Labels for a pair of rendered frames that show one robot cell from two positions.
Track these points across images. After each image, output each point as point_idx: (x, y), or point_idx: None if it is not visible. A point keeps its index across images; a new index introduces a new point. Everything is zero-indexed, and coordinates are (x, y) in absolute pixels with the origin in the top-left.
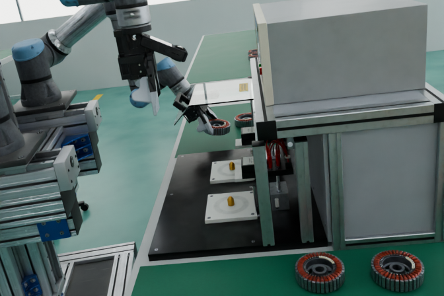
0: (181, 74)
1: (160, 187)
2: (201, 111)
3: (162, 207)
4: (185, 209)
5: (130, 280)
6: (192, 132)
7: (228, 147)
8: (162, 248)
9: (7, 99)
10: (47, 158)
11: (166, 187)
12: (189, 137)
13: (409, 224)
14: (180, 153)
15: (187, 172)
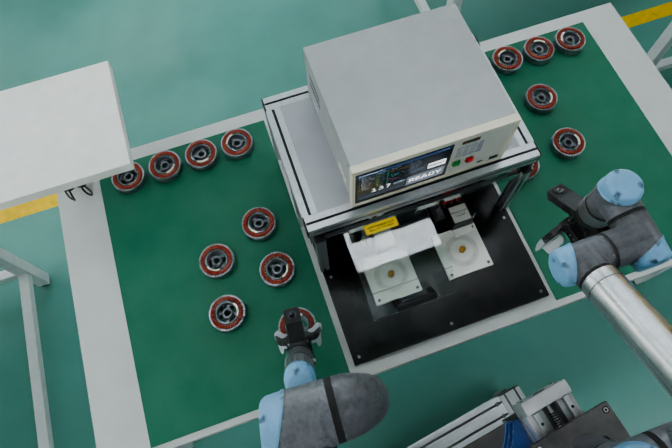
0: (298, 354)
1: (428, 353)
2: (314, 333)
3: (466, 329)
4: (474, 294)
5: (573, 299)
6: (262, 389)
7: (311, 312)
8: (537, 286)
9: None
10: (550, 424)
11: (425, 346)
12: (280, 386)
13: None
14: (337, 372)
15: (401, 327)
